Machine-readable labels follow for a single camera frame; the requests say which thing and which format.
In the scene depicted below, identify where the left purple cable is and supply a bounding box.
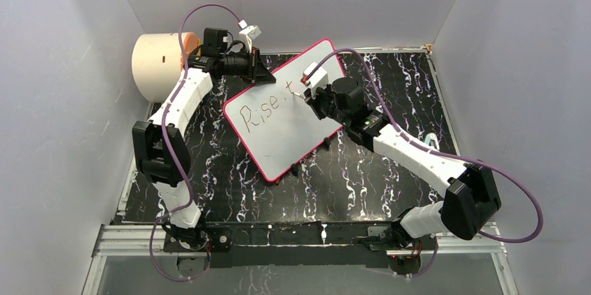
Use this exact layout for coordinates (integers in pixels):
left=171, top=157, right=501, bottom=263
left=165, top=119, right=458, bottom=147
left=148, top=3, right=245, bottom=282

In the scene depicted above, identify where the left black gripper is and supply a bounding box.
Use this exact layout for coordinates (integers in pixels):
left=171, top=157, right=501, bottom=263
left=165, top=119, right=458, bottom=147
left=222, top=49, right=277, bottom=87

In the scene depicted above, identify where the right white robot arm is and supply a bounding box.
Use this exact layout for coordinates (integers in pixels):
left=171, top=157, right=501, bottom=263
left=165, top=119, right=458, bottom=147
left=303, top=77, right=501, bottom=249

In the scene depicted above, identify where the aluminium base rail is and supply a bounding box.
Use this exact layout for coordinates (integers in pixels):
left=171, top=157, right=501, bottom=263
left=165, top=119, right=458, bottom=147
left=83, top=221, right=518, bottom=294

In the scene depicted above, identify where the purple cable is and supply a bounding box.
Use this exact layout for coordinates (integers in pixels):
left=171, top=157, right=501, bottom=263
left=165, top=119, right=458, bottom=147
left=148, top=3, right=245, bottom=282
left=307, top=48, right=544, bottom=278

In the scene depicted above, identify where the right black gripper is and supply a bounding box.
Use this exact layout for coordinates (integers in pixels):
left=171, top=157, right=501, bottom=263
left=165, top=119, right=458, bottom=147
left=304, top=82, right=350, bottom=127

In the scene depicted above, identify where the pink framed whiteboard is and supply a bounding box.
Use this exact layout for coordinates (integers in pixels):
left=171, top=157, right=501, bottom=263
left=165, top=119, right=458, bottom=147
left=223, top=38, right=341, bottom=182

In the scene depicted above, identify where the cream cylindrical drawer box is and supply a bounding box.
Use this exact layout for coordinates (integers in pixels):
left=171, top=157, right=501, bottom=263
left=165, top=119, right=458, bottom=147
left=131, top=32, right=201, bottom=103

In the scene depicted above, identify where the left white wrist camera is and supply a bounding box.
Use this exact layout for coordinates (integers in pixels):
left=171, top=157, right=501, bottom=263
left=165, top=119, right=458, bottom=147
left=238, top=20, right=261, bottom=53

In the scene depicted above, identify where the white whiteboard marker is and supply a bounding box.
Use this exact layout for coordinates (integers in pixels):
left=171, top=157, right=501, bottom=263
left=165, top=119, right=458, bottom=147
left=292, top=92, right=306, bottom=100

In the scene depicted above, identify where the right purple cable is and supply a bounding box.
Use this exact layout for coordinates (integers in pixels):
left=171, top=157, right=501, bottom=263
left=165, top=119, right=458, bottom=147
left=307, top=48, right=544, bottom=278

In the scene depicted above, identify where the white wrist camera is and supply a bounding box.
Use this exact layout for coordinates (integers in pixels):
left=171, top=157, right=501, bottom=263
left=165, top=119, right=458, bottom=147
left=238, top=20, right=261, bottom=53
left=300, top=62, right=329, bottom=99

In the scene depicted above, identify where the black whiteboard stand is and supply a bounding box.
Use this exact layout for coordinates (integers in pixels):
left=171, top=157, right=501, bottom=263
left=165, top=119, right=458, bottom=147
left=288, top=137, right=331, bottom=176

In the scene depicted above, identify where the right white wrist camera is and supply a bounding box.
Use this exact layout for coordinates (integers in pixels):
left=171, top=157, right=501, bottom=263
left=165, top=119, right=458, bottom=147
left=300, top=62, right=329, bottom=99

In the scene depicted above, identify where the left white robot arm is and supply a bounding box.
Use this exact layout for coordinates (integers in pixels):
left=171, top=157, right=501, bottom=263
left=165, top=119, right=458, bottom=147
left=132, top=24, right=276, bottom=250

